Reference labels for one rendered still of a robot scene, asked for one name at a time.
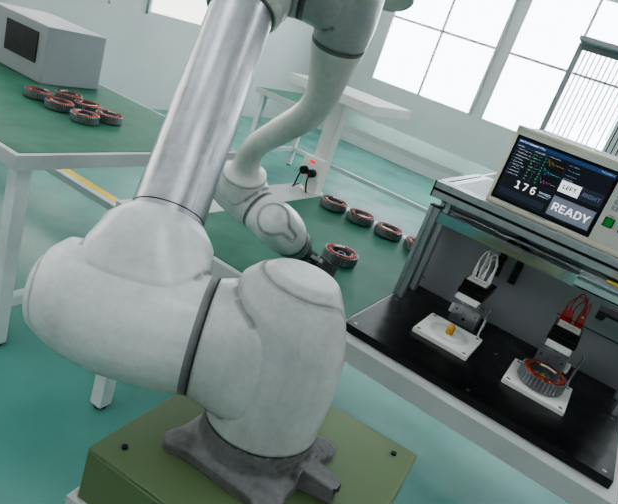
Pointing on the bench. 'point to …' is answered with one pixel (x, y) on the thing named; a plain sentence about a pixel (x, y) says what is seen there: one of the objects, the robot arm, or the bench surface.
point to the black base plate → (444, 377)
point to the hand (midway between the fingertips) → (312, 264)
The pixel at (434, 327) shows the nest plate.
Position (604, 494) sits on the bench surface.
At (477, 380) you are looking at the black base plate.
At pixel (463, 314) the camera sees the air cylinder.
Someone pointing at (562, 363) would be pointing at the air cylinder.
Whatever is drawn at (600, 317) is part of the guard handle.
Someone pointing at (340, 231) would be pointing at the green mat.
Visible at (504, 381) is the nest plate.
